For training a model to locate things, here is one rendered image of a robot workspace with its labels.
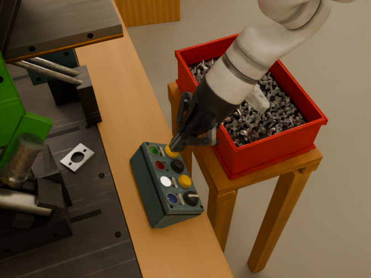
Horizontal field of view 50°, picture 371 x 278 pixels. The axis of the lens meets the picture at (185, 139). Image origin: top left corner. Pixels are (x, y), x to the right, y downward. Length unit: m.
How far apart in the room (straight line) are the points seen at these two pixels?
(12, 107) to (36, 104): 0.32
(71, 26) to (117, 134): 0.24
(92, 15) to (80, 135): 0.25
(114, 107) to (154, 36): 1.61
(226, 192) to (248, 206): 0.88
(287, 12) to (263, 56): 0.07
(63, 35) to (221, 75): 0.26
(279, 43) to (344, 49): 1.93
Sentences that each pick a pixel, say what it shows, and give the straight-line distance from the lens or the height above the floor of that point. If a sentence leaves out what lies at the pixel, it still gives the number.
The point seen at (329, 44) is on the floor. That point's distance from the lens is 2.53.
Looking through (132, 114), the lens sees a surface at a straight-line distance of 0.84.
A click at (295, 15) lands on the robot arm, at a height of 1.21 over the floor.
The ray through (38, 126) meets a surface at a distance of 0.61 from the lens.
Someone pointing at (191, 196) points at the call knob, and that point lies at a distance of 0.68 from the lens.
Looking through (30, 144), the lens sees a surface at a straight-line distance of 0.59.
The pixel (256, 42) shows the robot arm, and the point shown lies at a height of 1.17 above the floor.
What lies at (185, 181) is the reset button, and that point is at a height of 0.94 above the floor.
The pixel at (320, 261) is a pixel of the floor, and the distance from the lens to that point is 1.71.
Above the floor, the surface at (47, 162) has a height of 0.97.
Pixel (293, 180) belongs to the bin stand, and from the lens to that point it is 0.99.
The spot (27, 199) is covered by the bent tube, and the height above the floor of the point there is 0.99.
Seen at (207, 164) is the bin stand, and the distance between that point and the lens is 0.88.
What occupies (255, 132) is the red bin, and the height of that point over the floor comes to 0.88.
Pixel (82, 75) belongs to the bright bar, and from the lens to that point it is 0.78.
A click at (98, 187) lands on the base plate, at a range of 0.75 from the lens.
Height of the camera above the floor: 1.54
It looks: 54 degrees down
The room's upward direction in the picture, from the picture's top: straight up
